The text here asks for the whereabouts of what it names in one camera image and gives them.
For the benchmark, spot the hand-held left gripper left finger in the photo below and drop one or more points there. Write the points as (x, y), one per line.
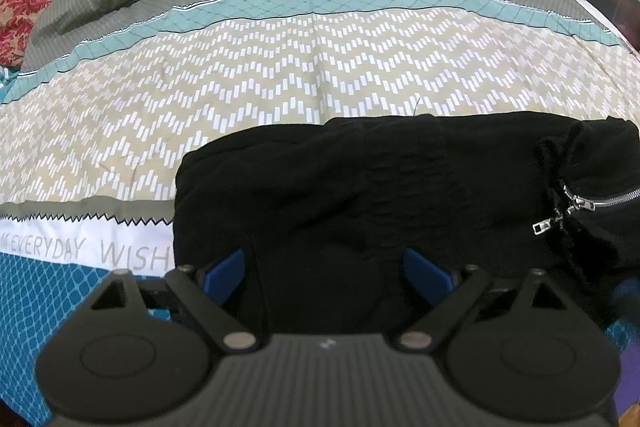
(225, 274)

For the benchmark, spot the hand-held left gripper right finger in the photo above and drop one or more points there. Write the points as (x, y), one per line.
(425, 274)

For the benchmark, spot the black pants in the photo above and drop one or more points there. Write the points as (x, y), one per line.
(375, 187)

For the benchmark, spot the teal grey zigzag bedsheet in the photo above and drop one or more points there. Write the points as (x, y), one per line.
(300, 57)

